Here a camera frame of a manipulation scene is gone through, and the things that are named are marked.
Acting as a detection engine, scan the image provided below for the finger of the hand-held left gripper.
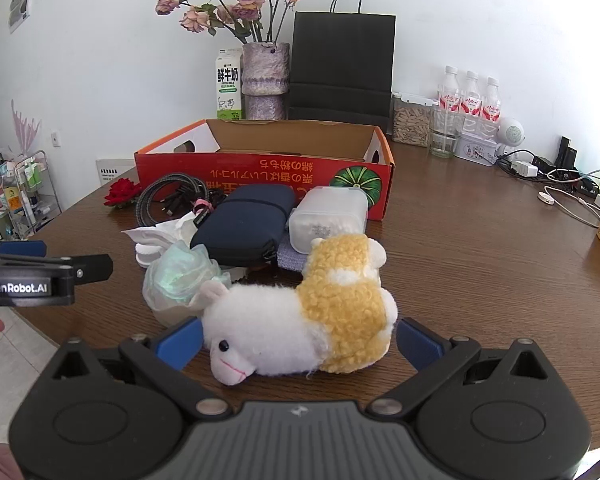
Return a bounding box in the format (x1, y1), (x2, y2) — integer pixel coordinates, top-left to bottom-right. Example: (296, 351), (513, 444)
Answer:
(0, 240), (47, 258)
(0, 252), (114, 286)

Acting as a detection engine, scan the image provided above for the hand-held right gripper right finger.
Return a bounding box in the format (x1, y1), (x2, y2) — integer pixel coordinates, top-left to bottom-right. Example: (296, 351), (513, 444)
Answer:
(365, 317), (548, 418)

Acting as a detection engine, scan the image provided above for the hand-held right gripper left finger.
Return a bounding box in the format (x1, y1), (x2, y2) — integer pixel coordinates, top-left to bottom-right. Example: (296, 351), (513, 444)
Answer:
(52, 316), (233, 418)

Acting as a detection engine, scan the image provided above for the white ribbed lid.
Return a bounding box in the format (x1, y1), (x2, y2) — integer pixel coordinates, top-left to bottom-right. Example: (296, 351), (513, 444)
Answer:
(135, 242), (171, 268)

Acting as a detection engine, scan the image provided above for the white tissue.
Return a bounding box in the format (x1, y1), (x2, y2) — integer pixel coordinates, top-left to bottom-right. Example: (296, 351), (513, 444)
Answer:
(121, 212), (201, 247)

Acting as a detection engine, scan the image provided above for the red artificial rose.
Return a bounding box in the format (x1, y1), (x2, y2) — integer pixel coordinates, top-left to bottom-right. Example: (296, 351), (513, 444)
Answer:
(103, 177), (142, 208)

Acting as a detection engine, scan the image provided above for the braided black cable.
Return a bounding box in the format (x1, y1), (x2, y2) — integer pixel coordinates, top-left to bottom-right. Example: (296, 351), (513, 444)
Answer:
(134, 174), (211, 226)

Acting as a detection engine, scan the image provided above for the white and yellow plush sheep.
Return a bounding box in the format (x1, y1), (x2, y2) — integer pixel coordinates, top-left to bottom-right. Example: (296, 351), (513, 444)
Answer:
(200, 234), (400, 387)

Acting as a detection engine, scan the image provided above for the black cable bundle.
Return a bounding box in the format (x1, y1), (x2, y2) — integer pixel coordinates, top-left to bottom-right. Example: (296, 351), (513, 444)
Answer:
(162, 185), (226, 217)

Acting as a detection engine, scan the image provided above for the navy zip pouch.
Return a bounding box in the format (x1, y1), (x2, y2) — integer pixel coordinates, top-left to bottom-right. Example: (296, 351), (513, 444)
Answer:
(190, 184), (295, 266)

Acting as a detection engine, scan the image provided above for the purple fabric pouch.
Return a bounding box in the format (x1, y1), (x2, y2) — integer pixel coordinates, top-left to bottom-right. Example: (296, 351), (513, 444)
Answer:
(275, 237), (312, 272)

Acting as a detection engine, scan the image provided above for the translucent plastic box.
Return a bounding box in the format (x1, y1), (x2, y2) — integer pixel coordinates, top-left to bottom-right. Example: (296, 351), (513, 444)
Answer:
(286, 186), (369, 255)

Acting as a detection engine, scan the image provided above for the red cardboard box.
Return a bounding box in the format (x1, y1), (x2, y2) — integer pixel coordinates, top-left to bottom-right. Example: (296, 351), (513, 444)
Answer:
(134, 119), (396, 222)

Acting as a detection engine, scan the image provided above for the metal storage rack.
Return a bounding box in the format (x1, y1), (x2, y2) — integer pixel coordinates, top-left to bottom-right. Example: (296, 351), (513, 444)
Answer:
(0, 150), (63, 248)

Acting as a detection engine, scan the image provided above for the white board with labels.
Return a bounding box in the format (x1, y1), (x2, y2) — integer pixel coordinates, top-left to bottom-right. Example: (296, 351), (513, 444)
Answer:
(96, 158), (136, 188)

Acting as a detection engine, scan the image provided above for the white tin box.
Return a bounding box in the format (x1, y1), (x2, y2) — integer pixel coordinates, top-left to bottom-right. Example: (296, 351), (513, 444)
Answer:
(452, 132), (498, 167)

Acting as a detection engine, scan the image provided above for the clear drinking glass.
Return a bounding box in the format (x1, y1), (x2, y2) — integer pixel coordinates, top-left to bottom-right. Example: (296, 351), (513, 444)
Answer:
(428, 109), (456, 159)

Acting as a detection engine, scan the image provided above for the clear jar of seeds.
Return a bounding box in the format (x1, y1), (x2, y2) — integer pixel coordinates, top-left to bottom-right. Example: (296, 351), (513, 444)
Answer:
(391, 92), (438, 148)

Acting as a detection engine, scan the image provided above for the milk carton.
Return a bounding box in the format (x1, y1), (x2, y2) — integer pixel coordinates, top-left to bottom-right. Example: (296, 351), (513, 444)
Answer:
(215, 46), (244, 121)

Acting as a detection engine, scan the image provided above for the white round speaker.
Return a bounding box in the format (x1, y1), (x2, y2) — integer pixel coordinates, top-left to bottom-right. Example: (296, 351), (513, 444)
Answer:
(497, 117), (527, 156)

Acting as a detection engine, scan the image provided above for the black upright device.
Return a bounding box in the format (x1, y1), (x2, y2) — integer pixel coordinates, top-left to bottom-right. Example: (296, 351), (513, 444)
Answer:
(555, 136), (578, 171)

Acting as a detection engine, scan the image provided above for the water bottle with red label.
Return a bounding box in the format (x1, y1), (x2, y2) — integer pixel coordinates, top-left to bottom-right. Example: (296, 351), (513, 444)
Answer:
(480, 76), (503, 138)
(461, 71), (482, 133)
(437, 65), (463, 131)

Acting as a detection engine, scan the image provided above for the purple stone vase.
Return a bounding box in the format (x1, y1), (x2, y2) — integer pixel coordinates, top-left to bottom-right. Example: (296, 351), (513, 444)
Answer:
(241, 42), (291, 122)

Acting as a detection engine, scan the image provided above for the black paper bag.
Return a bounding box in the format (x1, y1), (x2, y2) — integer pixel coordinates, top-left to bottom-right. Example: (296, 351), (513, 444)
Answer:
(287, 0), (397, 127)

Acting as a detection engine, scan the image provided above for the white puck charging cable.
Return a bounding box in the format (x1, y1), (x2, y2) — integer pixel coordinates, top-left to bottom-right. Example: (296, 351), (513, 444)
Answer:
(537, 187), (600, 228)

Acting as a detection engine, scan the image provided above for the wall picture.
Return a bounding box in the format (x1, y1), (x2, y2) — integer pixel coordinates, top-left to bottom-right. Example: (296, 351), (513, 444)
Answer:
(7, 0), (35, 35)

